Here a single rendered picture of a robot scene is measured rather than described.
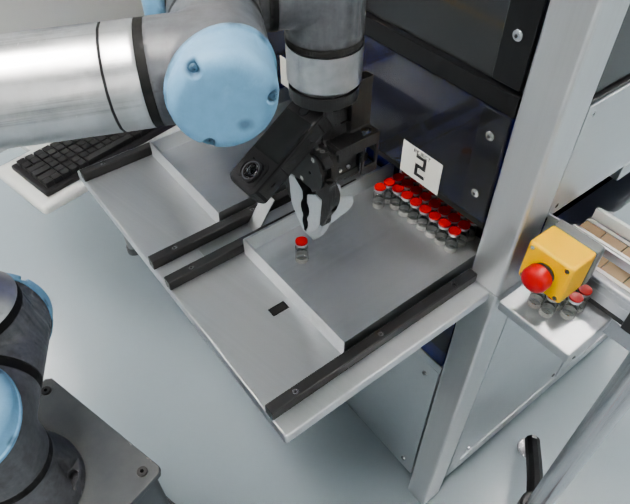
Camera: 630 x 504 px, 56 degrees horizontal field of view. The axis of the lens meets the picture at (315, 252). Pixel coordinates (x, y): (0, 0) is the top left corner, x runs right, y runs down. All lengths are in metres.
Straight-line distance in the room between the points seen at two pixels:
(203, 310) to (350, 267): 0.25
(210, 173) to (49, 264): 1.30
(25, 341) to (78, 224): 1.68
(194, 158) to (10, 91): 0.80
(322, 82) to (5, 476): 0.57
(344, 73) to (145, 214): 0.62
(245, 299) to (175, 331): 1.11
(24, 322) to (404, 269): 0.56
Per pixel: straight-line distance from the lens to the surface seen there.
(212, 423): 1.83
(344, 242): 1.01
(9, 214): 2.65
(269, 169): 0.60
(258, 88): 0.39
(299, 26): 0.55
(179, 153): 1.23
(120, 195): 1.16
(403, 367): 1.33
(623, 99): 0.90
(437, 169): 0.93
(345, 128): 0.64
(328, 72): 0.56
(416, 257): 1.00
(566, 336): 0.96
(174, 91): 0.39
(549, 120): 0.77
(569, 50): 0.73
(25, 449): 0.80
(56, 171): 1.36
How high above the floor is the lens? 1.60
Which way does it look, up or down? 47 degrees down
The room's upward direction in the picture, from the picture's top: straight up
